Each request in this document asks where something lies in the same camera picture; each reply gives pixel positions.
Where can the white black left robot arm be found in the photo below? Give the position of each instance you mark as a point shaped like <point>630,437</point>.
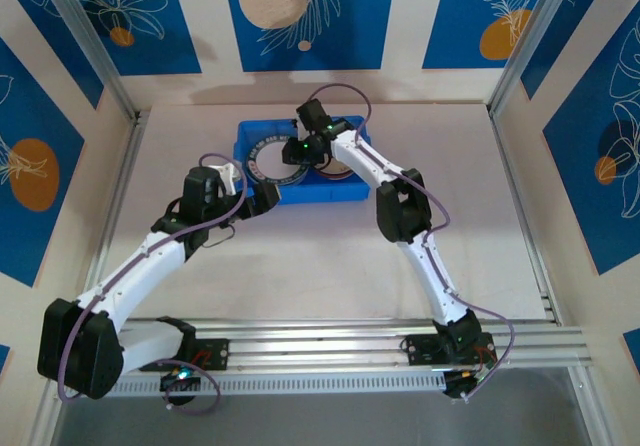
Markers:
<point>135,276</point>

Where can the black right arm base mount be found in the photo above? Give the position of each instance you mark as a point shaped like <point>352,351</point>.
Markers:
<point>422,350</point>

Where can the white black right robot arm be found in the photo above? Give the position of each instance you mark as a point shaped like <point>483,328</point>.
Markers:
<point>430,276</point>

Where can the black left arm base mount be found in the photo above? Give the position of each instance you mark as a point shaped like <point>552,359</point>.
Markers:
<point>215,353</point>

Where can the cream floral plate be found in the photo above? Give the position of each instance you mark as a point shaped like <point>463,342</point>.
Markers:
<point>337,171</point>

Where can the aluminium side rail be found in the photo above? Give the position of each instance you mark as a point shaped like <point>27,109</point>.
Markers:
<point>525,216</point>
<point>125,166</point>

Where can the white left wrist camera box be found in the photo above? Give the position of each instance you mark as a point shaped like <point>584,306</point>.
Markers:
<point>227,173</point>

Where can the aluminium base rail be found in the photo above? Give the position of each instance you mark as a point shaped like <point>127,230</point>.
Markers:
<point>310,341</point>

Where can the blue plastic bin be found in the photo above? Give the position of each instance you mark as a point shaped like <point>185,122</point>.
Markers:
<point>320,195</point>

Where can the green-rimmed lettered white plate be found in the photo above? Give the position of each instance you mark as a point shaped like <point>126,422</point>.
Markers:
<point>270,163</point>

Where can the aluminium frame post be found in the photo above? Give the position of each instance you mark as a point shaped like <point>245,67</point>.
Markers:
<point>90,41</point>
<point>530,31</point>

